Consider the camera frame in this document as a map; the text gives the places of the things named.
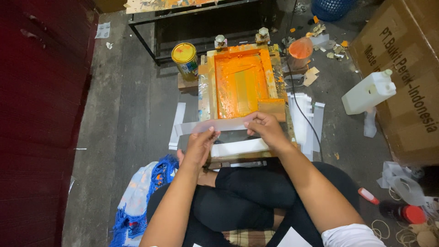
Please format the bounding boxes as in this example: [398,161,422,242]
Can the orange ink container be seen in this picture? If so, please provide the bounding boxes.
[287,37,314,71]

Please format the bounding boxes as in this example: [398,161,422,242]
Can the white strip pile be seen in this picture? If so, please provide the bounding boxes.
[210,137,271,158]

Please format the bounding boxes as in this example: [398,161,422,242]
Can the white plastic strip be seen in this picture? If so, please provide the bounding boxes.
[168,102,186,151]

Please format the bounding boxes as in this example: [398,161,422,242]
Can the person's left hand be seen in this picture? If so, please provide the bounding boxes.
[177,126,221,169]

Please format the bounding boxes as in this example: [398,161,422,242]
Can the orange screen printing frame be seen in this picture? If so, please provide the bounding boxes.
[198,43,296,145]

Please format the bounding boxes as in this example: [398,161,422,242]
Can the black bottle with red cap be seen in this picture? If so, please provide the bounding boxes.
[379,201,427,225]

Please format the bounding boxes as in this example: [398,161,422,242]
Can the wooden squeegee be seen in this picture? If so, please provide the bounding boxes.
[257,98,286,123]

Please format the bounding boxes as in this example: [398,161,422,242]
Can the dark red wooden cabinet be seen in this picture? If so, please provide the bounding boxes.
[0,0,100,247]

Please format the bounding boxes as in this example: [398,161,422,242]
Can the white paper scrap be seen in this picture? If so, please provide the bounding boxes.
[95,22,112,39]

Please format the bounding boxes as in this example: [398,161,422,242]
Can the metal hinge clamp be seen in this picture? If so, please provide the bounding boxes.
[255,27,271,44]
[214,34,228,50]

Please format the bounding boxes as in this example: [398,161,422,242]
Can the blue patterned cloth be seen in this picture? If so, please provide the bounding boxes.
[109,154,180,247]

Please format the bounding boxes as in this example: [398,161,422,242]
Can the rubber bands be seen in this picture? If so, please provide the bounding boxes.
[371,187,420,247]

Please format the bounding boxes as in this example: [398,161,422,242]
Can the person's legs in black trousers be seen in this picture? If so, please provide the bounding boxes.
[146,158,361,247]

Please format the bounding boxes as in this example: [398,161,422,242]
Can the heap of paper scraps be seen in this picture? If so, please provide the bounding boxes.
[290,15,350,87]

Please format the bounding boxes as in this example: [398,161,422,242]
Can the small clear plastic bottle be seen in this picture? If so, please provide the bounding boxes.
[363,108,378,138]

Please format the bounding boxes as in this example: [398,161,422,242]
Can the person's right hand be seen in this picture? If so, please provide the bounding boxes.
[244,111,293,156]

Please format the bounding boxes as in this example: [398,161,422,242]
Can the crumpled clear plastic bag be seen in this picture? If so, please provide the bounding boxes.
[376,161,427,206]

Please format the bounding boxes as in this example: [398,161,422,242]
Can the white plastic jerrycan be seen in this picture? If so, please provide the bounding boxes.
[341,69,397,116]

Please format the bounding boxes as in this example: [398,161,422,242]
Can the blue plastic basket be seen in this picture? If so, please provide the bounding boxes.
[311,0,357,22]

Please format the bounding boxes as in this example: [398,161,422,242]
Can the large cardboard box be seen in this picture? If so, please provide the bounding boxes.
[348,0,439,167]

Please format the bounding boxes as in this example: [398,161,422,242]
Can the gold paint can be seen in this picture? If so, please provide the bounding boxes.
[171,43,199,82]

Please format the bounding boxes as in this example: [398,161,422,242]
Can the small red-capped glue bottle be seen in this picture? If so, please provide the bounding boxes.
[358,187,380,206]

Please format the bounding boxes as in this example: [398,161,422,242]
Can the black cable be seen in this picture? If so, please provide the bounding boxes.
[283,0,324,153]

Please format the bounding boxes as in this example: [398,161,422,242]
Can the clear plastic strip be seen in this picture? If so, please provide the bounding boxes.
[174,113,265,136]

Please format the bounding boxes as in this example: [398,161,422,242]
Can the stack of white plastic strips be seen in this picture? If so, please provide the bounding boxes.
[287,92,326,162]

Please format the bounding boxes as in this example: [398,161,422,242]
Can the black metal table frame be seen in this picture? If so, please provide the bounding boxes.
[128,0,279,66]

